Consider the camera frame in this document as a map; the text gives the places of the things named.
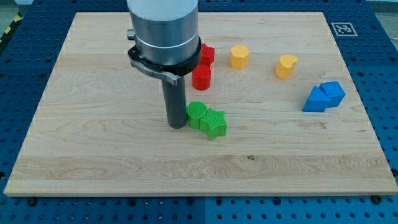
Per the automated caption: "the blue triangle block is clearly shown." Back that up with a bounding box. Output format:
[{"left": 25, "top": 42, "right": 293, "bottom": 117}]
[{"left": 302, "top": 86, "right": 331, "bottom": 113}]

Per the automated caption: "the wooden board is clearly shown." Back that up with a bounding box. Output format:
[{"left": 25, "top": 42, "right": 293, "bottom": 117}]
[{"left": 4, "top": 12, "right": 397, "bottom": 197}]

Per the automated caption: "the red star block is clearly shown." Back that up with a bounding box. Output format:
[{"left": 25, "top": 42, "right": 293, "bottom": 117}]
[{"left": 200, "top": 44, "right": 215, "bottom": 66}]

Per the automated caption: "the white fiducial marker tag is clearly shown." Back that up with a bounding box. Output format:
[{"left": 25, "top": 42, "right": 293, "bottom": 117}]
[{"left": 331, "top": 22, "right": 358, "bottom": 37}]

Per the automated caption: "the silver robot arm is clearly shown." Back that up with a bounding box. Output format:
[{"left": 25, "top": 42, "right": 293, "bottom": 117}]
[{"left": 127, "top": 0, "right": 201, "bottom": 129}]

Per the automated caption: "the green star block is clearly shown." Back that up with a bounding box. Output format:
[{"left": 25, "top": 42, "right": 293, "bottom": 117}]
[{"left": 200, "top": 108, "right": 228, "bottom": 141}]

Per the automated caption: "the yellow heart block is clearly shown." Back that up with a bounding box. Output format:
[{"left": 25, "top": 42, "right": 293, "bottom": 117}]
[{"left": 275, "top": 54, "right": 298, "bottom": 80}]

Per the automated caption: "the blue cube block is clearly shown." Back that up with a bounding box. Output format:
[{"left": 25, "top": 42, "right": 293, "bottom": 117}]
[{"left": 320, "top": 81, "right": 346, "bottom": 108}]

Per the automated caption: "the yellow hexagon block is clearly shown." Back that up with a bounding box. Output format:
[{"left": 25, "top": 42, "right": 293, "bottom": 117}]
[{"left": 229, "top": 45, "right": 250, "bottom": 69}]

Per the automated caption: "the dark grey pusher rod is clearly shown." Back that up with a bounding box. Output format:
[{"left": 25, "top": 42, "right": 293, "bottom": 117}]
[{"left": 162, "top": 77, "right": 187, "bottom": 129}]

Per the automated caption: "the red cylinder block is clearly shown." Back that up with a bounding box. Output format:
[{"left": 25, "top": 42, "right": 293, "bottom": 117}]
[{"left": 192, "top": 65, "right": 211, "bottom": 91}]

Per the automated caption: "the green cylinder block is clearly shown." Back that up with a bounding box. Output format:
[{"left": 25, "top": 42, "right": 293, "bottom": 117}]
[{"left": 187, "top": 101, "right": 208, "bottom": 129}]

